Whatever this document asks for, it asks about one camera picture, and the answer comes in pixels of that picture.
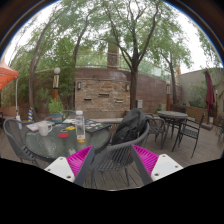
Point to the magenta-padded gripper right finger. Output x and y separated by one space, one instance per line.
165 165

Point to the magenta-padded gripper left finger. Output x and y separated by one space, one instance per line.
58 166

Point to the clear bottle with white cap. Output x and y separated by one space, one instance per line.
80 128

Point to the flat round red coaster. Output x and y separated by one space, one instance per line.
63 135

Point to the white ribbed mug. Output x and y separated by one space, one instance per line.
44 129

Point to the black metal chair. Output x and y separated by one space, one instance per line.
190 133

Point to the yellow card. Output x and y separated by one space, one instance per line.
70 128

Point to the round glass patio table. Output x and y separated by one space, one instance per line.
172 115

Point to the grey mesh chair with backpack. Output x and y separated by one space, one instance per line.
113 158

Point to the black laptop with stickers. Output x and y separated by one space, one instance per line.
96 126

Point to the green plant in teal pot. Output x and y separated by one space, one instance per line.
56 108

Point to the blue yellow striped bollard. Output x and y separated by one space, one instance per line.
30 115

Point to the dark-trunked tree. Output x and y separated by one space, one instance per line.
133 86

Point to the leaning grey-trunked tree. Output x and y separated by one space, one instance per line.
32 76

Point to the orange canopy tent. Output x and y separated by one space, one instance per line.
6 75

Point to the grey wall box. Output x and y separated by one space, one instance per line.
139 103

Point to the black wall lamp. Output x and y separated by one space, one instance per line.
79 85
127 87

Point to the globe lamp post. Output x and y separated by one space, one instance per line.
56 81

